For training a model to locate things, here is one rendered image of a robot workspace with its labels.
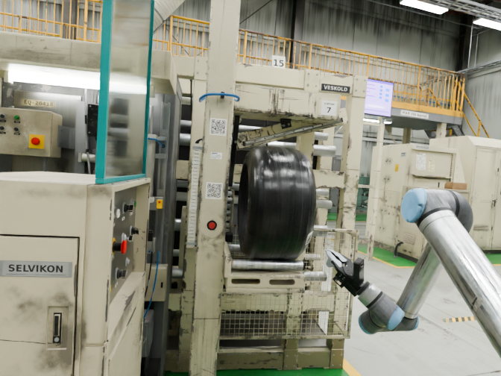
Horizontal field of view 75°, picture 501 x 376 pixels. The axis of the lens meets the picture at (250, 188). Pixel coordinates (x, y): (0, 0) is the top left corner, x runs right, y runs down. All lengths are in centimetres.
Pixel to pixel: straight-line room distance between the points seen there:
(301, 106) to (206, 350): 133
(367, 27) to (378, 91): 832
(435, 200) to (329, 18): 1216
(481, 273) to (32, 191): 111
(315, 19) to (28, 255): 1244
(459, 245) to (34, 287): 109
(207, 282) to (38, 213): 93
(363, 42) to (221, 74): 1222
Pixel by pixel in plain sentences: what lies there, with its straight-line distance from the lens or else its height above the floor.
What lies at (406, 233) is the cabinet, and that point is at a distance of 624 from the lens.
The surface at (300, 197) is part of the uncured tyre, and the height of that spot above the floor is 123.
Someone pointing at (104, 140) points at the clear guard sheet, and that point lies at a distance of 80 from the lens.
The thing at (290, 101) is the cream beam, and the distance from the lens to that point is 186.
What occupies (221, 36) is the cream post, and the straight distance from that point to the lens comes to 161.
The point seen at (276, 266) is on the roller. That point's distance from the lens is 153.
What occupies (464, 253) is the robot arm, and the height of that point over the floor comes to 114.
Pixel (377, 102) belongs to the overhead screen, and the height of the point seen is 253.
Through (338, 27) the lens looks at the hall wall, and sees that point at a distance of 1325.
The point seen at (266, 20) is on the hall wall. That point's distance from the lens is 1212.
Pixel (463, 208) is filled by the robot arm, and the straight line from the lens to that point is 128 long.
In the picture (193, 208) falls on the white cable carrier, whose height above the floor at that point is 113.
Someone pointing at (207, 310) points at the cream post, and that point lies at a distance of 164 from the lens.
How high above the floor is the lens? 132
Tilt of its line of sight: 3 degrees down
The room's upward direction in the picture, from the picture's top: 4 degrees clockwise
